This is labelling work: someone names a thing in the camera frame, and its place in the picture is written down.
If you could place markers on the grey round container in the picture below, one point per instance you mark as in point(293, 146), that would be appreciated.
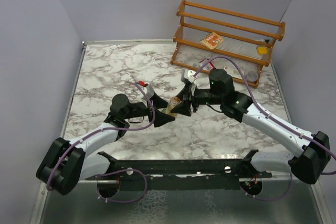
point(252, 76)

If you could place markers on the clear pill bottle gold lid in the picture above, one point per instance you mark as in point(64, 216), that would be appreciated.
point(174, 101)

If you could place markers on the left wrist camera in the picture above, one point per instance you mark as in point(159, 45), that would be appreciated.
point(149, 93)

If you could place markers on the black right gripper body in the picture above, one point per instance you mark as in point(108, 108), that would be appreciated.
point(203, 97)

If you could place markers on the red white medicine packet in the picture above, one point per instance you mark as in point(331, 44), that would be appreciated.
point(208, 67)

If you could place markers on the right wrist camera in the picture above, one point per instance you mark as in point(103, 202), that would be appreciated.
point(188, 76)

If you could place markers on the orange snack packet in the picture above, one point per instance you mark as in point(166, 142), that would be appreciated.
point(212, 40)

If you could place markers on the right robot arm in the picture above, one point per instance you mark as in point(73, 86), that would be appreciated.
point(306, 154)

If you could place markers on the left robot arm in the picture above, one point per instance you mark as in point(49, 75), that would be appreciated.
point(66, 162)

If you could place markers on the yellow lid container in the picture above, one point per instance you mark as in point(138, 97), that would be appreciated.
point(261, 50)

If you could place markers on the white green medicine box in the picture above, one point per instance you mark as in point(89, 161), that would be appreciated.
point(232, 72)

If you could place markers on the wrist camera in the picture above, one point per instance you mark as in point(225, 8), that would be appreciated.
point(149, 93)
point(188, 76)

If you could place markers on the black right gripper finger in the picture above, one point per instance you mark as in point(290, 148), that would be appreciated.
point(185, 92)
point(184, 108)

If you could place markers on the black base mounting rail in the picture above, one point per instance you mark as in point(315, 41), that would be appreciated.
point(177, 174)

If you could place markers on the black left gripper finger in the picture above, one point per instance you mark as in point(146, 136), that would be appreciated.
point(162, 118)
point(158, 102)

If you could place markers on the wooden shelf rack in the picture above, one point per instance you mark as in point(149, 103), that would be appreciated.
point(242, 34)

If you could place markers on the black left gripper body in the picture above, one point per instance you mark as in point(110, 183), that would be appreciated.
point(139, 109)

